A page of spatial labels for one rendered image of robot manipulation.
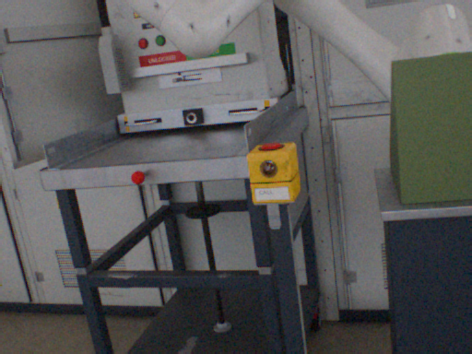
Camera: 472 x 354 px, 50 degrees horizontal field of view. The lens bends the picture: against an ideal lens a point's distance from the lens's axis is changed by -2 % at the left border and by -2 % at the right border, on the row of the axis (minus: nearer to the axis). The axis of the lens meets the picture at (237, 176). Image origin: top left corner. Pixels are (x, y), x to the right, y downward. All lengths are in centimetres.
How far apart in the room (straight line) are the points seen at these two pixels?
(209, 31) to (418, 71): 41
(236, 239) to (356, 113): 67
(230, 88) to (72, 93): 55
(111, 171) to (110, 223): 90
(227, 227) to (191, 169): 81
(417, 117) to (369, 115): 81
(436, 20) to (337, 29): 28
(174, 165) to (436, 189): 60
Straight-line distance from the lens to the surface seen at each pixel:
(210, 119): 162
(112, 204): 218
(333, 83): 180
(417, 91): 101
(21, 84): 169
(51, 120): 175
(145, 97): 170
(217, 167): 122
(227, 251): 207
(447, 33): 119
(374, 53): 135
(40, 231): 244
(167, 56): 166
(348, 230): 192
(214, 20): 107
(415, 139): 103
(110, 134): 171
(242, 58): 153
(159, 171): 128
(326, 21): 139
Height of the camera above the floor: 110
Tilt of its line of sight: 14 degrees down
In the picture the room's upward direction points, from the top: 8 degrees counter-clockwise
